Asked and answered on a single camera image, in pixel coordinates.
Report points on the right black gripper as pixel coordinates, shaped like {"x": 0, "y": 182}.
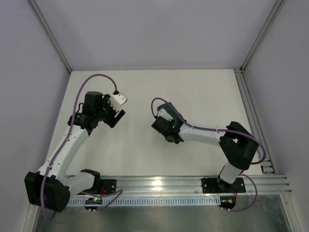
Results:
{"x": 159, "y": 124}

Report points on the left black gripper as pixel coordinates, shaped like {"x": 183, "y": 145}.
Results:
{"x": 116, "y": 118}

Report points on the dark green cloth napkin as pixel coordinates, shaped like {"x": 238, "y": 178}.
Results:
{"x": 172, "y": 116}

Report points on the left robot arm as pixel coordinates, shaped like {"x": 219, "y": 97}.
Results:
{"x": 49, "y": 187}

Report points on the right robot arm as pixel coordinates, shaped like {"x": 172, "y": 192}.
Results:
{"x": 237, "y": 144}

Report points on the left black controller board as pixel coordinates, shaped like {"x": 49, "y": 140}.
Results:
{"x": 93, "y": 203}

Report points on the black controller board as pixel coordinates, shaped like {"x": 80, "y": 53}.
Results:
{"x": 93, "y": 203}
{"x": 227, "y": 203}

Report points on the right black controller board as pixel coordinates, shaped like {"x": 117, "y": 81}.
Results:
{"x": 227, "y": 203}

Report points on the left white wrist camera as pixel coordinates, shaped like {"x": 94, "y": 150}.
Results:
{"x": 118, "y": 100}

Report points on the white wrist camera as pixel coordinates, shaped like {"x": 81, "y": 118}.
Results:
{"x": 162, "y": 112}
{"x": 118, "y": 100}

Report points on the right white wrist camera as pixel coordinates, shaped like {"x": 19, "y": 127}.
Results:
{"x": 162, "y": 112}

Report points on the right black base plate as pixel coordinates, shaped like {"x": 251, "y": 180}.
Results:
{"x": 216, "y": 185}

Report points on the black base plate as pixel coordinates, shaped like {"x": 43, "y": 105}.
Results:
{"x": 106, "y": 186}
{"x": 216, "y": 185}

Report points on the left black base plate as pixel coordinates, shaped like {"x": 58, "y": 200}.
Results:
{"x": 106, "y": 186}

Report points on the slotted grey cable duct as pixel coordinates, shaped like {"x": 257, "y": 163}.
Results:
{"x": 130, "y": 201}

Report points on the front aluminium rail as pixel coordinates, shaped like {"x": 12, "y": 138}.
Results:
{"x": 192, "y": 185}

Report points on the aluminium rail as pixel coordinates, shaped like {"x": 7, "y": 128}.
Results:
{"x": 192, "y": 185}
{"x": 267, "y": 165}

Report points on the right side aluminium rail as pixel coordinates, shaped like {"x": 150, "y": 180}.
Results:
{"x": 267, "y": 165}

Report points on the left rear frame post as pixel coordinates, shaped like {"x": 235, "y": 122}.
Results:
{"x": 48, "y": 31}

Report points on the frame post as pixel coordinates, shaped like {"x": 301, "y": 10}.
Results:
{"x": 267, "y": 24}
{"x": 48, "y": 31}

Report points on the right rear frame post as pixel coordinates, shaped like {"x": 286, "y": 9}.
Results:
{"x": 267, "y": 24}

